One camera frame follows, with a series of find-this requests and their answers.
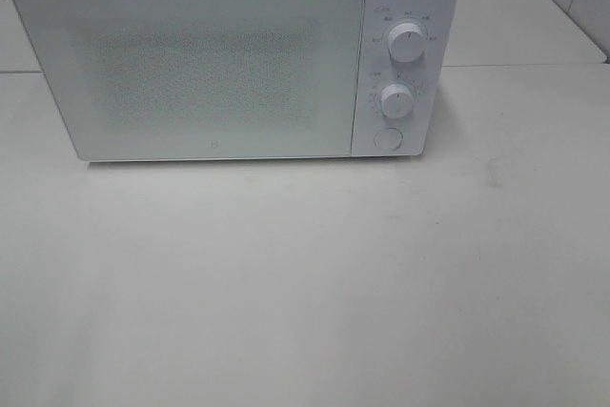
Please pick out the round white door-release button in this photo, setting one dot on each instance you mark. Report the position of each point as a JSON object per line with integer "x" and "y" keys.
{"x": 388, "y": 140}

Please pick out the white microwave knob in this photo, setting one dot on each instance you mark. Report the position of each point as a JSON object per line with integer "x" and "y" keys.
{"x": 406, "y": 41}
{"x": 396, "y": 101}

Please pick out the white microwave door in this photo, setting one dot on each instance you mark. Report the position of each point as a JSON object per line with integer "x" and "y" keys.
{"x": 197, "y": 79}

